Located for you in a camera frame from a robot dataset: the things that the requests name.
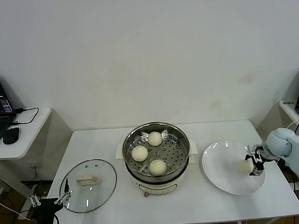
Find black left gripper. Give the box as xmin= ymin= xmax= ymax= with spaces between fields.
xmin=27 ymin=177 xmax=74 ymax=224

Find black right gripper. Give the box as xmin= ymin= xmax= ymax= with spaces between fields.
xmin=243 ymin=144 xmax=266 ymax=177

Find white steamed baozi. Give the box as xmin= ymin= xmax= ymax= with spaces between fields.
xmin=236 ymin=160 xmax=253 ymax=175
xmin=148 ymin=159 xmax=168 ymax=176
xmin=146 ymin=131 xmax=164 ymax=147
xmin=131 ymin=145 xmax=150 ymax=163

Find round glass pot lid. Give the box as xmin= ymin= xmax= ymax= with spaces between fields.
xmin=57 ymin=158 xmax=120 ymax=215

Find perforated steel steamer basket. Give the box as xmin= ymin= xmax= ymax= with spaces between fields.
xmin=120 ymin=119 xmax=193 ymax=186

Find black table foot bar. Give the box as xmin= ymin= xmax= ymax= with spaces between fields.
xmin=20 ymin=179 xmax=54 ymax=189

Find white floor power strip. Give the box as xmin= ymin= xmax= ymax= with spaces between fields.
xmin=17 ymin=209 xmax=34 ymax=220

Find round white plate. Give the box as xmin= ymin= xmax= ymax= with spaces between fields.
xmin=200 ymin=138 xmax=268 ymax=198

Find white rounded side table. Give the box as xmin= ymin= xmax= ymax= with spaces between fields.
xmin=0 ymin=106 xmax=60 ymax=223

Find white side table with sticker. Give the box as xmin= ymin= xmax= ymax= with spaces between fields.
xmin=277 ymin=99 xmax=299 ymax=207

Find black computer mouse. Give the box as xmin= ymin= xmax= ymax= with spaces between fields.
xmin=1 ymin=127 xmax=21 ymax=146

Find cream electric cooker pot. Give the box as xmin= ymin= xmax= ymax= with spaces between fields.
xmin=115 ymin=137 xmax=201 ymax=200

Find white wall socket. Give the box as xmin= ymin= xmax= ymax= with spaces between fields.
xmin=29 ymin=162 xmax=41 ymax=175

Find black looped laptop cable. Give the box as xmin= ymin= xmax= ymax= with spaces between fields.
xmin=9 ymin=106 xmax=40 ymax=127

